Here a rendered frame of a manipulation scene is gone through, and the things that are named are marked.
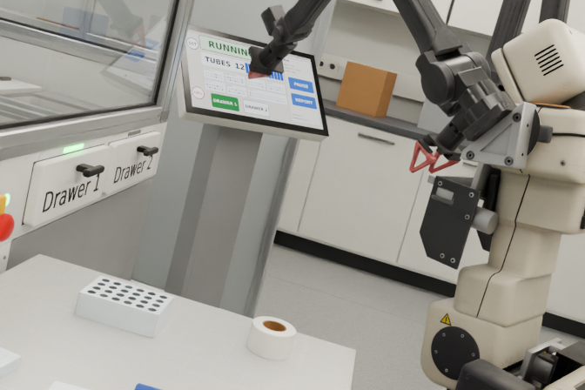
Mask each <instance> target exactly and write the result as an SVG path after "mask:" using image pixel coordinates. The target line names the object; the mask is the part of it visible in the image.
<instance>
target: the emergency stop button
mask: <svg viewBox="0 0 585 390"><path fill-rule="evenodd" d="M14 225H15V222H14V219H13V218H12V216H11V215H9V214H7V213H4V214H1V215H0V242H3V241H5V240H6V239H8V238H9V237H10V235H11V234H12V232H13V229H14Z"/></svg>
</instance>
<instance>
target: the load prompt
mask: <svg viewBox="0 0 585 390"><path fill-rule="evenodd" d="M198 38H199V45H200V49H202V50H208V51H213V52H217V53H220V54H225V55H228V56H232V57H239V58H243V59H247V60H251V54H249V52H248V49H249V48H250V47H249V46H245V45H242V44H235V43H231V42H227V41H224V40H220V39H217V38H213V37H206V36H202V35H198ZM251 61H252V60H251Z"/></svg>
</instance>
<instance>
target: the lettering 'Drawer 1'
mask: <svg viewBox="0 0 585 390"><path fill-rule="evenodd" d="M99 175H100V173H99V174H98V175H97V185H96V189H95V190H94V192H95V191H97V190H98V188H97V187H98V179H99ZM82 185H83V186H84V184H81V185H80V187H79V190H78V194H77V195H78V197H79V198H81V197H82V196H83V194H82V195H81V196H79V192H81V191H83V190H84V189H82V190H80V188H81V186H82ZM77 188H78V186H77ZM74 191H75V187H73V189H72V192H71V189H70V190H69V201H68V202H70V201H71V195H72V193H73V197H72V200H74V198H75V196H76V192H77V189H76V191H75V194H74ZM64 192H65V195H64V196H63V197H61V198H60V201H59V205H62V204H65V200H66V195H67V191H66V190H64V191H62V194H63V193H64ZM60 193H61V192H59V193H56V197H55V202H54V206H53V208H55V205H56V201H57V196H58V195H59V194H60ZM48 194H51V202H50V206H49V207H48V208H47V209H44V208H45V204H46V199H47V195H48ZM53 196H54V194H53V192H46V196H45V201H44V208H43V212H46V211H48V210H49V209H50V207H51V204H52V201H53ZM62 198H64V202H63V203H62V204H61V200H62Z"/></svg>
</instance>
